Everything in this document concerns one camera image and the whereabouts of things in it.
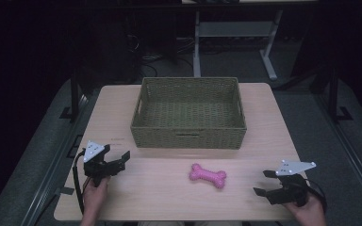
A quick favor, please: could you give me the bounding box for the grey metal desk frame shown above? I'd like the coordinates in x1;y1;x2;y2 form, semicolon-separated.
191;8;285;81

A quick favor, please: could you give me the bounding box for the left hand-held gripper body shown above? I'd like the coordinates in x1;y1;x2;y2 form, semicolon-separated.
82;139;123;187

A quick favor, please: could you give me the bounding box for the green woven basket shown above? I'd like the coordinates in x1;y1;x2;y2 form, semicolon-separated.
130;76;248;151

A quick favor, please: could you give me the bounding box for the pink bone-shaped toy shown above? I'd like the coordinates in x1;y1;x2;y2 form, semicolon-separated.
189;162;228;190

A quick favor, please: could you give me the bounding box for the person's left hand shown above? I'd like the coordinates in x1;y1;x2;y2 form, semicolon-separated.
81;175;112;218

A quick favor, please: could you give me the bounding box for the person's right hand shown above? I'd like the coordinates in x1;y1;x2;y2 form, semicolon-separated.
282;191;327;222

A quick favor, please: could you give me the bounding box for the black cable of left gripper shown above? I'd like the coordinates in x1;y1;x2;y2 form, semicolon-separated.
72;150;92;216

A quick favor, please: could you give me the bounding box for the black metal stand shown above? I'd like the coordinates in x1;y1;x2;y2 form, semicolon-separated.
326;67;354;123
59;67;83;123

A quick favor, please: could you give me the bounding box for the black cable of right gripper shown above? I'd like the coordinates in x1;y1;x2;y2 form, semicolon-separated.
306;179;328;212

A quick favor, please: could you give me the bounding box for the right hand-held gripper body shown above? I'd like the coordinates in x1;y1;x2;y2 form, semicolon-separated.
267;159;317;208

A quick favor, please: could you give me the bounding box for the metal floor rail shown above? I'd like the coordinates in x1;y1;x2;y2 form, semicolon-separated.
20;93;91;226
314;92;362;210

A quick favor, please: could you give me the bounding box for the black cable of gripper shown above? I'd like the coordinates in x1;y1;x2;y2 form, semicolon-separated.
306;179;328;212
72;150;92;216

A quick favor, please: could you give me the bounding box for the bundle of floor cables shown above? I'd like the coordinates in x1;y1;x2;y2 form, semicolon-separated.
125;32;199;79

